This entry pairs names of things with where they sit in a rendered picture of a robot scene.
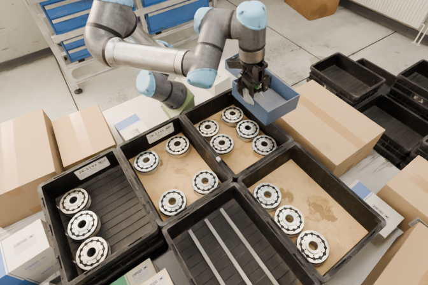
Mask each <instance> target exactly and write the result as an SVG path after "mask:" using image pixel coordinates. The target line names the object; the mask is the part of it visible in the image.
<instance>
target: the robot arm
mask: <svg viewBox="0 0 428 285"><path fill-rule="evenodd" d="M132 7H133V0H94V2H93V4H92V7H91V11H90V14H89V17H88V20H87V24H86V26H85V29H84V33H83V37H84V42H85V45H86V47H87V50H88V51H89V52H90V54H91V55H92V56H93V57H94V58H95V59H96V60H97V61H98V62H100V63H101V64H103V65H105V66H108V67H112V68H121V67H122V66H124V67H131V68H135V69H142V71H140V72H139V74H138V76H137V78H136V88H137V89H138V92H139V93H140V94H142V95H144V96H146V97H149V98H152V99H155V100H157V101H160V102H162V103H163V105H165V106H166V107H167V108H169V109H178V108H180V107H181V106H182V105H183V103H184V102H185V99H186V97H187V88H186V86H185V85H184V84H183V83H181V82H179V81H169V80H168V77H169V74H171V75H175V76H182V77H186V78H187V83H188V84H189V85H192V86H194V87H197V88H202V89H210V88H211V87H212V86H213V84H214V82H215V79H216V77H217V74H218V67H219V64H220V60H221V57H222V53H223V50H224V46H225V42H226V39H237V40H238V44H239V45H238V46H239V57H237V56H235V57H233V58H231V59H229V60H228V61H227V65H228V67H229V69H242V71H241V72H239V75H238V81H237V82H236V83H237V85H236V89H237V91H238V93H239V94H240V96H242V98H243V99H244V101H245V102H247V103H248V104H252V105H254V102H253V100H252V98H253V99H254V98H255V97H258V98H259V99H261V100H263V98H264V96H263V95H262V93H261V91H263V92H265V91H266V90H268V87H269V88H270V89H271V79H272V76H271V75H270V74H268V73H267V72H266V71H265V70H264V69H265V68H267V67H268V63H267V62H266V61H264V57H265V53H266V26H267V23H268V21H267V19H266V7H265V5H264V4H263V3H261V2H259V1H245V2H243V3H241V4H240V5H239V6H238V8H237V10H228V9H222V8H216V7H212V8H211V7H205V8H204V7H202V8H199V9H198V10H197V11H196V14H195V17H194V30H195V32H196V33H197V34H198V35H199V37H198V40H197V44H196V48H195V50H194V51H193V50H183V49H178V48H173V47H172V46H171V45H169V44H168V43H167V42H165V41H161V40H154V38H153V37H151V35H149V33H147V31H146V30H144V28H142V26H140V24H139V23H138V18H137V16H136V14H135V13H134V12H133V11H132ZM269 79H270V84H268V80H269ZM251 97H252V98H251Z"/></svg>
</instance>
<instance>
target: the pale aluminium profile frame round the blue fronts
mask: <svg viewBox="0 0 428 285"><path fill-rule="evenodd" d="M183 1H187V0H167V1H163V2H161V3H157V4H153V5H151V6H147V7H142V6H141V1H140V0H135V3H136V8H135V9H136V10H134V11H133V12H134V13H135V14H136V16H137V17H138V16H139V19H140V21H139V24H140V26H142V28H144V30H146V31H147V33H148V29H147V27H148V25H147V22H146V19H145V17H144V14H146V13H150V12H152V11H155V10H159V9H161V8H165V7H168V6H171V5H174V4H177V3H180V2H183ZM23 2H24V3H25V5H26V7H27V9H28V10H29V12H30V14H31V15H32V17H33V19H34V21H35V22H36V24H37V26H38V27H39V29H40V31H41V33H42V35H43V36H44V38H45V39H46V41H47V43H48V45H49V47H50V48H51V50H52V51H53V54H54V55H55V57H56V58H57V60H58V62H59V64H60V65H61V67H62V69H63V70H64V72H65V74H66V76H67V77H68V79H69V81H70V82H71V84H72V86H73V88H74V89H75V91H74V93H75V94H80V93H82V91H83V90H82V89H81V88H78V85H77V84H79V83H81V82H84V81H87V80H89V79H92V78H95V77H97V76H100V75H102V74H105V73H108V72H110V71H113V70H115V69H118V68H112V67H105V68H102V69H100V70H97V71H94V72H92V73H89V74H86V75H84V76H80V77H79V78H78V77H74V76H73V75H72V74H71V73H72V70H73V69H76V68H78V67H81V66H84V65H86V64H89V63H92V62H95V61H97V60H96V59H95V58H94V57H93V56H91V57H88V58H86V59H80V60H78V61H77V62H74V63H72V64H68V65H67V63H66V60H67V58H66V57H64V56H63V55H67V54H66V52H65V51H64V49H63V47H62V46H59V45H58V44H57V42H59V41H63V40H65V39H69V38H73V37H75V36H79V35H81V34H83V33H84V29H85V26H84V27H81V28H78V29H74V30H72V31H68V32H65V33H62V34H58V35H56V34H51V32H50V31H49V29H48V27H47V25H46V23H45V21H44V20H43V18H44V17H46V15H45V13H41V14H40V12H39V11H38V9H37V7H36V5H35V4H31V2H30V1H29V0H27V2H28V3H29V6H28V4H27V3H26V1H25V0H23ZM210 5H212V7H216V8H217V0H212V2H210V3H209V6H210ZM193 25H194V20H192V21H190V22H187V23H184V24H181V25H178V26H176V27H172V28H170V29H167V30H165V31H159V32H156V33H155V34H152V35H151V37H153V38H154V39H158V38H161V37H163V36H167V35H169V34H172V33H174V32H177V31H180V30H183V29H186V28H188V27H191V26H193ZM198 37H199V35H198V34H197V33H195V34H193V35H190V36H187V37H185V38H182V39H179V40H177V41H174V42H172V43H169V45H171V46H172V47H175V46H178V45H181V44H183V43H186V42H188V41H191V40H193V39H196V38H198Z"/></svg>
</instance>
